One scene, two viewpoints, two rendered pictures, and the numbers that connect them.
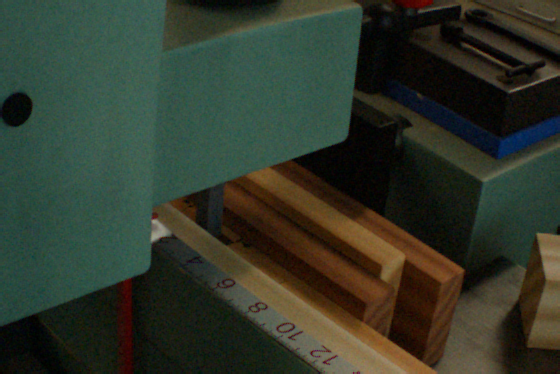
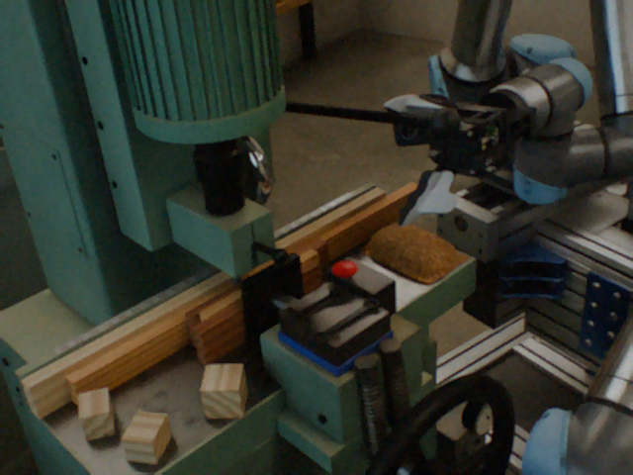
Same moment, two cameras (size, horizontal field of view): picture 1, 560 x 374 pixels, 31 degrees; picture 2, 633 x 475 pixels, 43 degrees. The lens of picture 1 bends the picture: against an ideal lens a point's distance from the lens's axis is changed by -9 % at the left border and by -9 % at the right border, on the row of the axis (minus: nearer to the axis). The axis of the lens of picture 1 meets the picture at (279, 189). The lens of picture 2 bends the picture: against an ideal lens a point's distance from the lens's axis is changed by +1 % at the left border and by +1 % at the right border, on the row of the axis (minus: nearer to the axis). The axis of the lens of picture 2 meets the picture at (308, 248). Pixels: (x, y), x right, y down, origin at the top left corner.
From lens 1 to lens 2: 1.09 m
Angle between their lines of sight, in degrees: 78
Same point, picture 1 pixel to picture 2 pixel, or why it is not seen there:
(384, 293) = (190, 317)
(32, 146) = (120, 196)
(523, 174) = (281, 354)
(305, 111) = (218, 255)
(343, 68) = (226, 250)
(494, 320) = not seen: hidden behind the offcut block
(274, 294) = (189, 295)
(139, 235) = (146, 239)
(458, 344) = not seen: hidden behind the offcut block
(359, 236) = (218, 306)
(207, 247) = (215, 280)
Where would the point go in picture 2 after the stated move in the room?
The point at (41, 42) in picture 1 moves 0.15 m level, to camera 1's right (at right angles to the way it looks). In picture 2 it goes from (116, 172) to (85, 233)
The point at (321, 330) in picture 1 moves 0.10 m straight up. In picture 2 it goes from (169, 305) to (154, 238)
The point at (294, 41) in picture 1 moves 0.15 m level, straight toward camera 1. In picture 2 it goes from (209, 228) to (89, 234)
